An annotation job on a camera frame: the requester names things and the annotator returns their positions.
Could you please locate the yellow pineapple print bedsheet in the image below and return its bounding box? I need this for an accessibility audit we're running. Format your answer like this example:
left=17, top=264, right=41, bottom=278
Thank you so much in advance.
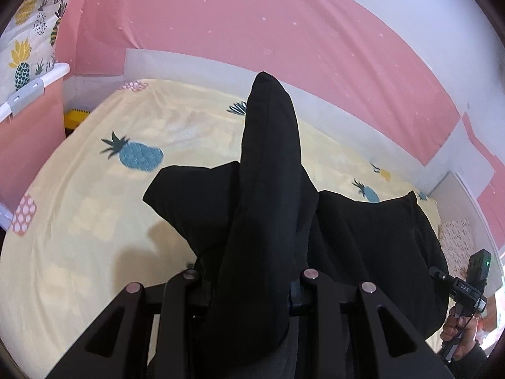
left=0, top=77, right=443, bottom=376

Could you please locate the large black coat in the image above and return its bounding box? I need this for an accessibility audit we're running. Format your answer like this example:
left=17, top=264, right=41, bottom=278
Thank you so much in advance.
left=143, top=73, right=449, bottom=378

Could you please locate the white rack rail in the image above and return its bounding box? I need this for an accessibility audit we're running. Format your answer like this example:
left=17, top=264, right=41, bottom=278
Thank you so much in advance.
left=0, top=63, right=70, bottom=122

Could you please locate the white bed headboard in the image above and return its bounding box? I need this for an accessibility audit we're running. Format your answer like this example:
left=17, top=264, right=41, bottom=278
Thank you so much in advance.
left=428, top=171, right=504, bottom=295

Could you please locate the pineapple print hanging cloth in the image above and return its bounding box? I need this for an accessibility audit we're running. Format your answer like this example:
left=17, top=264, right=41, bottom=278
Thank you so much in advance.
left=0, top=0, right=69, bottom=103

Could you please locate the floral pillow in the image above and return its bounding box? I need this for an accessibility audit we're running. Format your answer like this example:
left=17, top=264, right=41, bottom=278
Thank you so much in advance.
left=439, top=218, right=475, bottom=280

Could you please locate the person's right hand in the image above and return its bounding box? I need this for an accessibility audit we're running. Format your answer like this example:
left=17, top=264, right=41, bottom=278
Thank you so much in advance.
left=441, top=306, right=478, bottom=361

